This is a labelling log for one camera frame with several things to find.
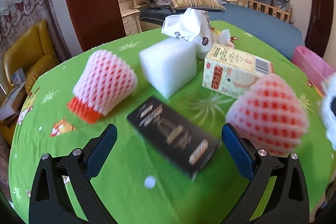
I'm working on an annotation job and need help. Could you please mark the white foam block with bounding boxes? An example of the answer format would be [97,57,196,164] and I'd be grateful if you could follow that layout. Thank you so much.
[139,38,197,99]

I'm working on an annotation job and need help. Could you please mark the green cartoon tablecloth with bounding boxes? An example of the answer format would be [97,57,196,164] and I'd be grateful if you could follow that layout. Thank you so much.
[9,20,335,223]

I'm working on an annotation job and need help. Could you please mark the white nightstand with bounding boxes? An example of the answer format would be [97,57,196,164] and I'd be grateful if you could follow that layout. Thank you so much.
[121,9,142,36]

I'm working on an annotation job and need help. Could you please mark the striped brown pillow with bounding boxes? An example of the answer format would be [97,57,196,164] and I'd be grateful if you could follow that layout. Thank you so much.
[170,0,226,11]

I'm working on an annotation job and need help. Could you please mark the white paper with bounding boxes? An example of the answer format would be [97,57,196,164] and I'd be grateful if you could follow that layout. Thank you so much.
[319,72,336,150]

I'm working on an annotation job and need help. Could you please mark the beige printed carton box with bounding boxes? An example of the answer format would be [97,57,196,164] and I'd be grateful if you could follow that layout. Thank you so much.
[202,44,274,98]

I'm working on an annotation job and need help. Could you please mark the white box on armchair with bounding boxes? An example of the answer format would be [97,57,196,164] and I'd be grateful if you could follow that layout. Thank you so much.
[0,82,26,121]

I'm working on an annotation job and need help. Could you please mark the wooden crib rail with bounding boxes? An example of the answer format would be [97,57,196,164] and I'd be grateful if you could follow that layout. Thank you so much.
[227,0,292,24]

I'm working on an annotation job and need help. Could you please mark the bed with blue sheet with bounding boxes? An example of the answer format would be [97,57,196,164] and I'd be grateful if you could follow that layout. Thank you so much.
[140,4,304,61]

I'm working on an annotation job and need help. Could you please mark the black product box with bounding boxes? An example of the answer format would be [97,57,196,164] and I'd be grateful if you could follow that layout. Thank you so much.
[127,96,221,179]

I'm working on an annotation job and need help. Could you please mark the pink foam fruit net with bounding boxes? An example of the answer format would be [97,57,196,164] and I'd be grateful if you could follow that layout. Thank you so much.
[226,74,309,157]

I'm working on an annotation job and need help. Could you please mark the white tissue paper wad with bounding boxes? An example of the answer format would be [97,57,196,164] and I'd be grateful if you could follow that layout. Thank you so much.
[215,29,235,48]

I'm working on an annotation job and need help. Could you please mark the lace patterned curtain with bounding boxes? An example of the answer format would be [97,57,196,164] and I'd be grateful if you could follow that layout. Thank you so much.
[1,0,57,56]

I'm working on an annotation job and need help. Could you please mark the dark wooden door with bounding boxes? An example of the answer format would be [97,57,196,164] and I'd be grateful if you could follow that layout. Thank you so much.
[305,0,334,57]

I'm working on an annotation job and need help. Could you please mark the yellow leather armchair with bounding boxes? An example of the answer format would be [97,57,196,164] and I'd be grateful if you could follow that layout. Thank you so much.
[1,20,59,144]

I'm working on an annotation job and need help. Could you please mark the white plastic bag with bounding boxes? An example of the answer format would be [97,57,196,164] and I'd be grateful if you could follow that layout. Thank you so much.
[161,8,215,60]

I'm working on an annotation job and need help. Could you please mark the small blue booklet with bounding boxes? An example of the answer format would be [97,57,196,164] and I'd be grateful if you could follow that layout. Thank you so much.
[11,68,26,86]

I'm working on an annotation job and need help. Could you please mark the pink foam net orange end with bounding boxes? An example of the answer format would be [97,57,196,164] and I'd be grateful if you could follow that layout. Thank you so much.
[67,50,138,124]

